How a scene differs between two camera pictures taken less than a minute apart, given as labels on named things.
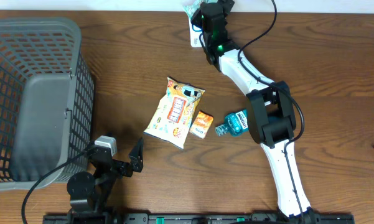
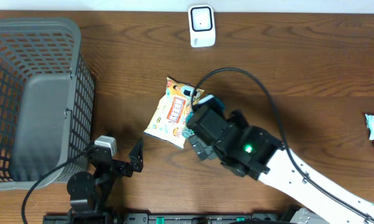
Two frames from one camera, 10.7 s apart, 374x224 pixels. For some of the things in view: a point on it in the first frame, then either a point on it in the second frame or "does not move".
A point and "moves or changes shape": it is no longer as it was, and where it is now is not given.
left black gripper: x=136 y=159 does not move
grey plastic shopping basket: x=40 y=99 does not move
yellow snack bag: x=171 y=119 does not move
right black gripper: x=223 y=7 to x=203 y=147
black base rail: x=284 y=217 does not move
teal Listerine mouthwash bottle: x=236 y=124 moves or changes shape
